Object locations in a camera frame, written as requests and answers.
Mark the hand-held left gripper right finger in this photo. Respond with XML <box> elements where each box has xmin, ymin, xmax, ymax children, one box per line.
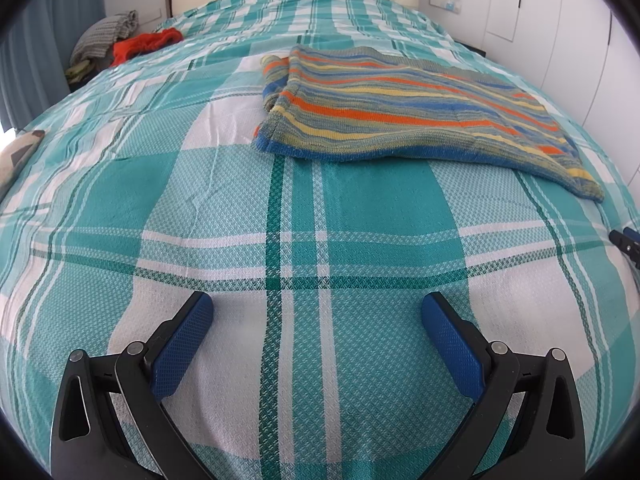
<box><xmin>421</xmin><ymin>291</ymin><xmax>586</xmax><ymax>480</ymax></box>

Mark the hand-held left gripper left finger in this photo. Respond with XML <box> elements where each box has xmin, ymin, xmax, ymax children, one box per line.
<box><xmin>50</xmin><ymin>291</ymin><xmax>216</xmax><ymax>480</ymax></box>

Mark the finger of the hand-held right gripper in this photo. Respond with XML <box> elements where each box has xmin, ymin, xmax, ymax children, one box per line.
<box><xmin>611</xmin><ymin>227</ymin><xmax>640</xmax><ymax>267</ymax></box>

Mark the striped knit sweater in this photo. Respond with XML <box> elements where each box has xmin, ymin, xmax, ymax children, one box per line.
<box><xmin>251</xmin><ymin>45</ymin><xmax>607</xmax><ymax>204</ymax></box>

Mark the teal plaid bedspread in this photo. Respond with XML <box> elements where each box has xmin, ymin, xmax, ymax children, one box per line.
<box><xmin>0</xmin><ymin>0</ymin><xmax>640</xmax><ymax>480</ymax></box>

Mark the white wardrobe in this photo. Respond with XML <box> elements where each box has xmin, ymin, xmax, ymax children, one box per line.
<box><xmin>481</xmin><ymin>0</ymin><xmax>640</xmax><ymax>133</ymax></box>

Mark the patterned cushion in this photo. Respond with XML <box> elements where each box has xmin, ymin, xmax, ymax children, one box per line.
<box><xmin>0</xmin><ymin>130</ymin><xmax>46</xmax><ymax>192</ymax></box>

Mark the green cloth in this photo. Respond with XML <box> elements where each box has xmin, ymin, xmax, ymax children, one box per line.
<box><xmin>65</xmin><ymin>59</ymin><xmax>94</xmax><ymax>81</ymax></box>

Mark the orange garment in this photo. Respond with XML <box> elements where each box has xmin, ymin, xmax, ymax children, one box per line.
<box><xmin>111</xmin><ymin>28</ymin><xmax>184</xmax><ymax>67</ymax></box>

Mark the blue-grey curtain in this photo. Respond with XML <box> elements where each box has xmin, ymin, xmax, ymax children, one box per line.
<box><xmin>0</xmin><ymin>0</ymin><xmax>107</xmax><ymax>132</ymax></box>

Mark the grey folded blanket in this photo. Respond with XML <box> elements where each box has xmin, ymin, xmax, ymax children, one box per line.
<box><xmin>70</xmin><ymin>10</ymin><xmax>140</xmax><ymax>64</ymax></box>

